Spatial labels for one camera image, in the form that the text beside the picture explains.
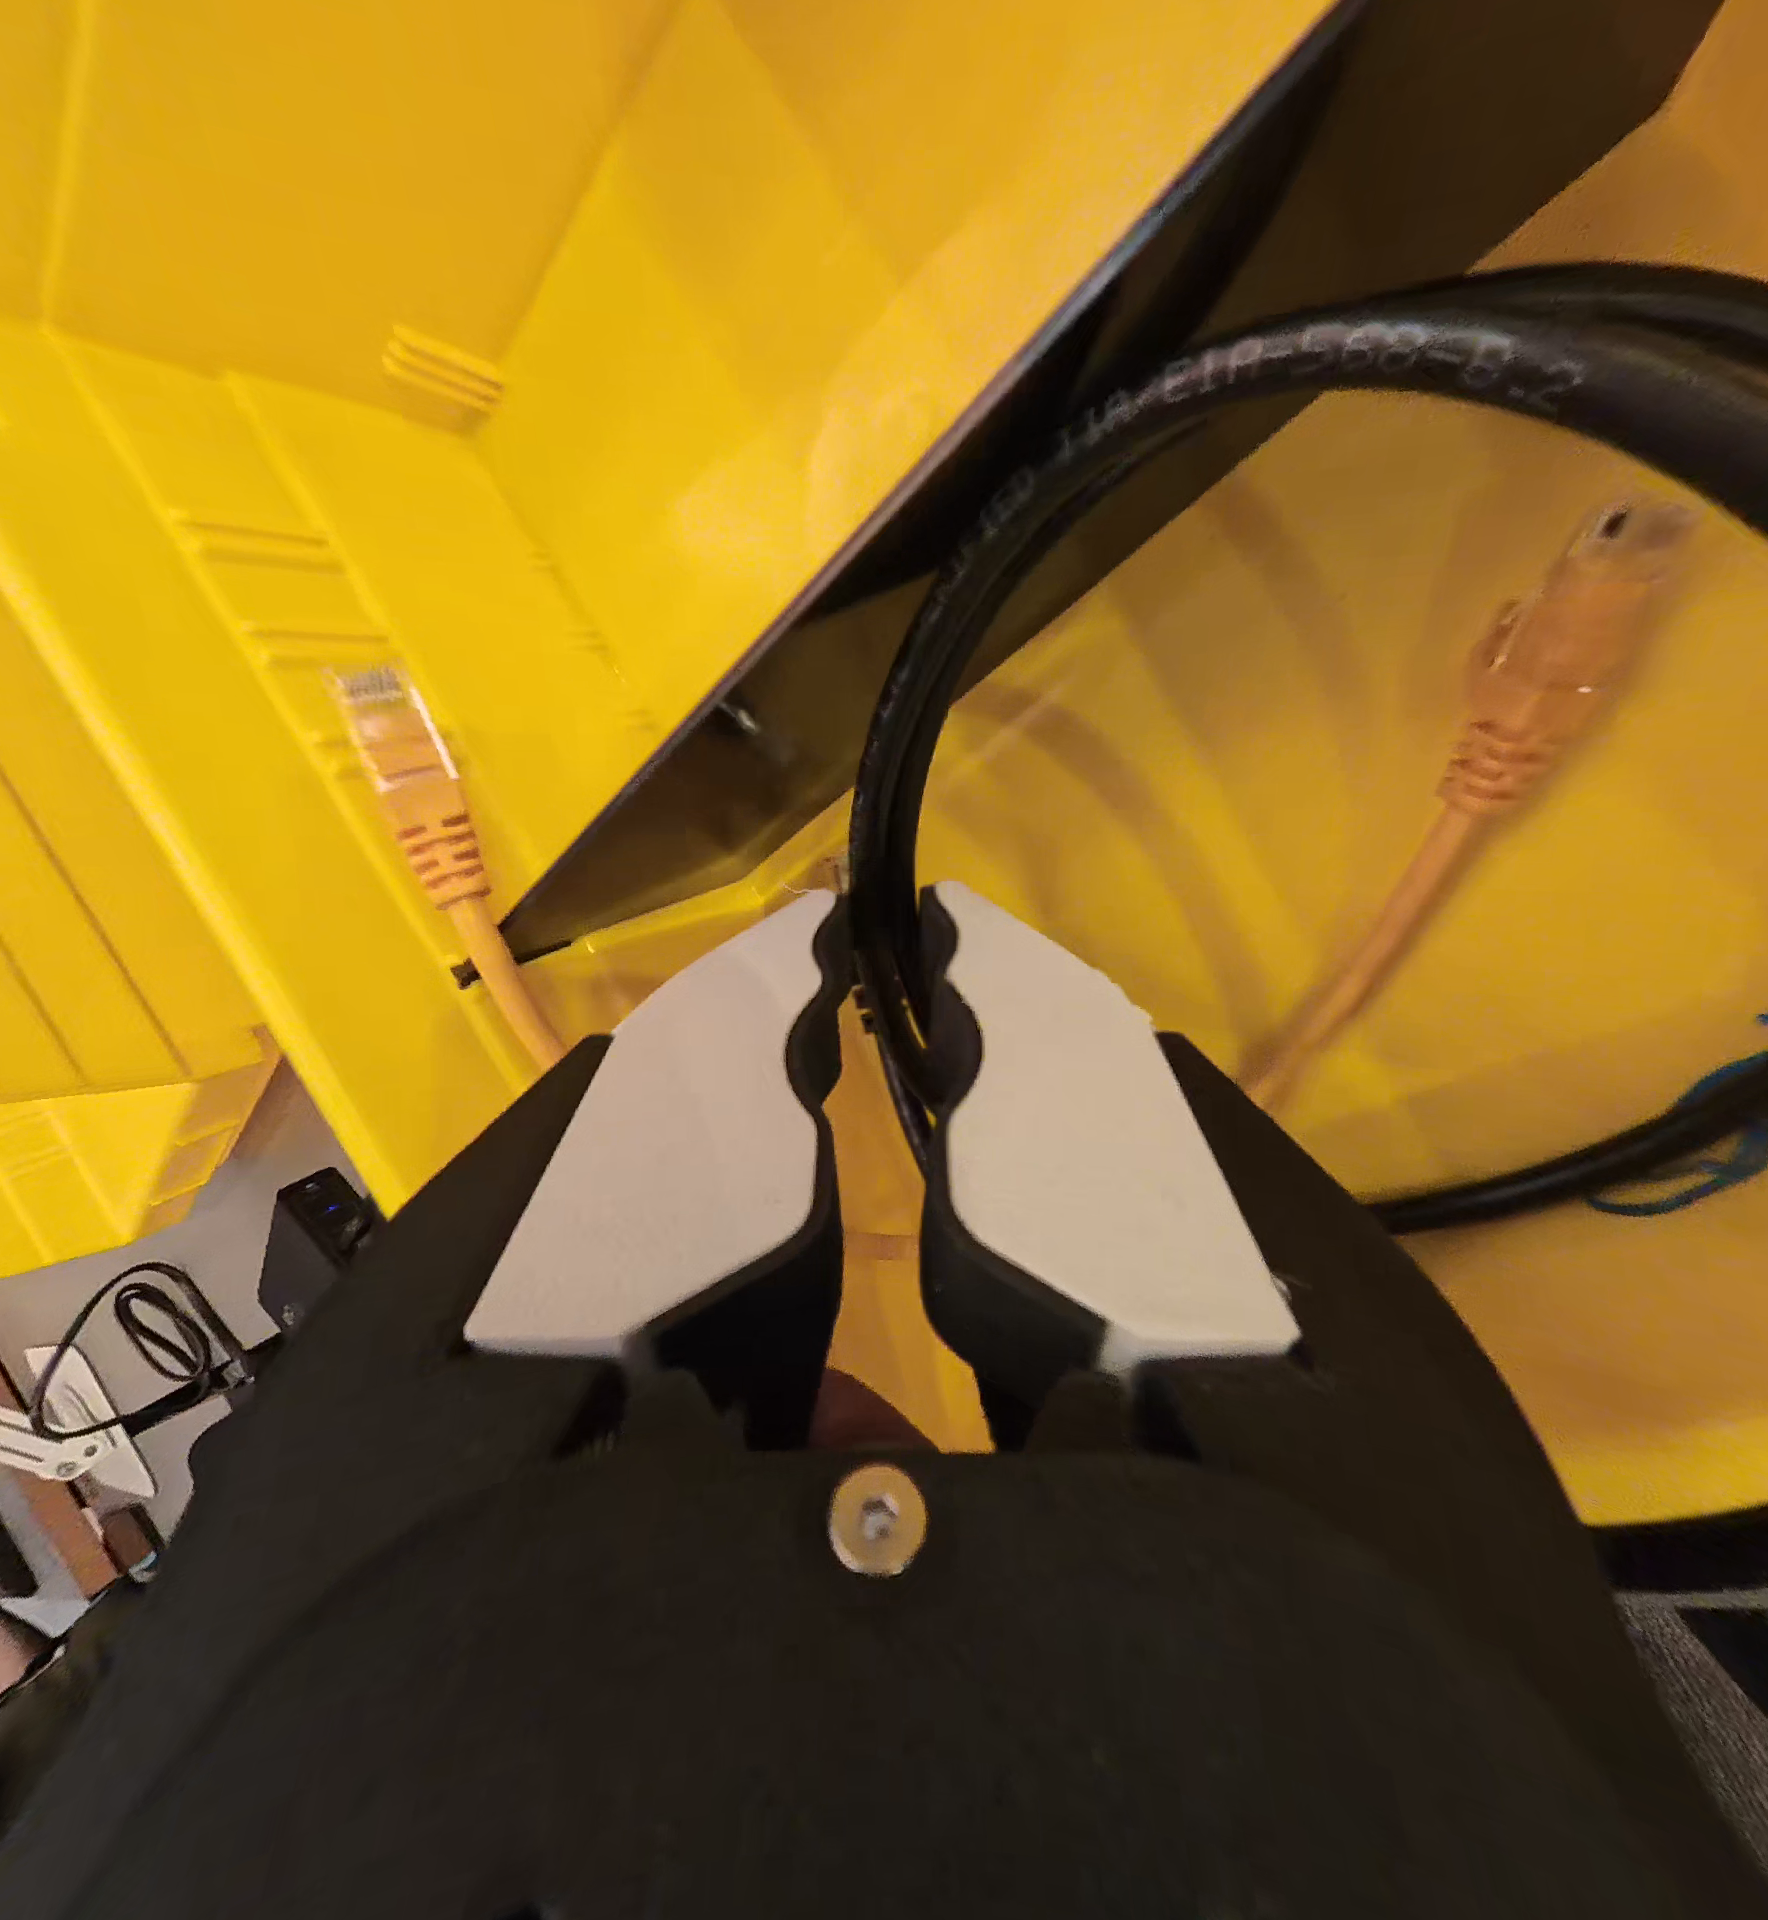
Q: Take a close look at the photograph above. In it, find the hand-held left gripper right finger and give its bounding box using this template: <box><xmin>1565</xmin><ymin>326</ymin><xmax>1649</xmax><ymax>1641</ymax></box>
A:
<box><xmin>915</xmin><ymin>882</ymin><xmax>1303</xmax><ymax>1448</ymax></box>

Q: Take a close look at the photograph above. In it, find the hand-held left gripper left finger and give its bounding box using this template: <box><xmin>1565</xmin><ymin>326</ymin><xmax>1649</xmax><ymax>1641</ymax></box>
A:
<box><xmin>466</xmin><ymin>889</ymin><xmax>852</xmax><ymax>1448</ymax></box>

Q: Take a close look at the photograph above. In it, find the blue ethernet cable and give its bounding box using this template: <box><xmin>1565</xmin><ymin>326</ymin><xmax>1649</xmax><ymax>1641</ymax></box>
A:
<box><xmin>1581</xmin><ymin>995</ymin><xmax>1768</xmax><ymax>1216</ymax></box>

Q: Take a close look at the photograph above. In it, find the yellow ethernet cable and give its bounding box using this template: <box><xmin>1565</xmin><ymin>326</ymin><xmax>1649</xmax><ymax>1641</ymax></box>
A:
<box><xmin>327</xmin><ymin>500</ymin><xmax>1700</xmax><ymax>1116</ymax></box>

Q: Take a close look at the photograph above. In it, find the black ethernet cable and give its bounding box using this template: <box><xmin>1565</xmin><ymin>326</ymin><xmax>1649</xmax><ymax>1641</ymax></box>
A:
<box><xmin>848</xmin><ymin>260</ymin><xmax>1768</xmax><ymax>1240</ymax></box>

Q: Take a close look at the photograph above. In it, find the small yellow bin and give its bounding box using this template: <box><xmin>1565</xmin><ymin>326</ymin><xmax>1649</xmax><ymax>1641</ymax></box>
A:
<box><xmin>0</xmin><ymin>0</ymin><xmax>1768</xmax><ymax>1533</ymax></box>

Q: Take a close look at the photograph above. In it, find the person's left hand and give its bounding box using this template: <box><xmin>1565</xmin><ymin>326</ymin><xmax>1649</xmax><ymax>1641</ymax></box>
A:
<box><xmin>816</xmin><ymin>1372</ymin><xmax>940</xmax><ymax>1454</ymax></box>

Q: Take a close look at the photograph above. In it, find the black power adapter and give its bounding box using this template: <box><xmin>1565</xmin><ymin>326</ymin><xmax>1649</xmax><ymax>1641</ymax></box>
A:
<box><xmin>258</xmin><ymin>1169</ymin><xmax>380</xmax><ymax>1334</ymax></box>

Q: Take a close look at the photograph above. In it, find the wide shallow yellow bin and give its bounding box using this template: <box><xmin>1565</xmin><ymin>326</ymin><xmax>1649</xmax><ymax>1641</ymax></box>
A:
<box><xmin>0</xmin><ymin>493</ymin><xmax>288</xmax><ymax>1286</ymax></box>

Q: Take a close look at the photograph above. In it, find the thin black power cord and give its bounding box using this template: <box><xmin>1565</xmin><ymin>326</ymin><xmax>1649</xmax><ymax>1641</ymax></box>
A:
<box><xmin>28</xmin><ymin>1262</ymin><xmax>255</xmax><ymax>1443</ymax></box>

